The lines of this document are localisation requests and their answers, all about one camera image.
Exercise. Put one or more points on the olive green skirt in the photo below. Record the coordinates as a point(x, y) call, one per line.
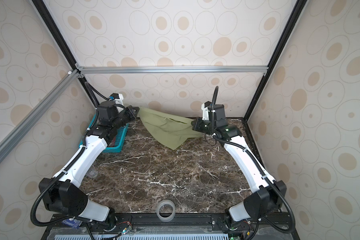
point(169, 130)

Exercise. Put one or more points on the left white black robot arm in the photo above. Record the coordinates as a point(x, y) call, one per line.
point(62, 194)

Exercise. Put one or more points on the horizontal aluminium rail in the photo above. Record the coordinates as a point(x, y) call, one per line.
point(173, 70)

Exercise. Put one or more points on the blue card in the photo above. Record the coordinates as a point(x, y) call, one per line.
point(73, 223)

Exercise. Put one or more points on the teal plastic basket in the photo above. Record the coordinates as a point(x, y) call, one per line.
point(114, 138)

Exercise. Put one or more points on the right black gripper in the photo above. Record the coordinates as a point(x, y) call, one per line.
point(197, 125)

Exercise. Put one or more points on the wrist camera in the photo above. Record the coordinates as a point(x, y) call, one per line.
point(109, 109)
point(214, 115)

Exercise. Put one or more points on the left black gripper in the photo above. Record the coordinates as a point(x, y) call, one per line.
point(129, 110)

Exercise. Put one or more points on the clear tape roll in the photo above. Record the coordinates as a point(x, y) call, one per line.
point(166, 211)

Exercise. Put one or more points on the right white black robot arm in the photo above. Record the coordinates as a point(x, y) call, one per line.
point(268, 195)

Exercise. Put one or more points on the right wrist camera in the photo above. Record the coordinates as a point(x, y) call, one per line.
point(214, 115)

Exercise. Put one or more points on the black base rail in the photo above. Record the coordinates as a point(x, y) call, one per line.
point(194, 226)

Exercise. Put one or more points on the left slanted aluminium rail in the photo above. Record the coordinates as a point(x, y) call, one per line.
point(14, 137)

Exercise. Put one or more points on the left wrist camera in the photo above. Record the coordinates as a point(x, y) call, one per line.
point(109, 109)

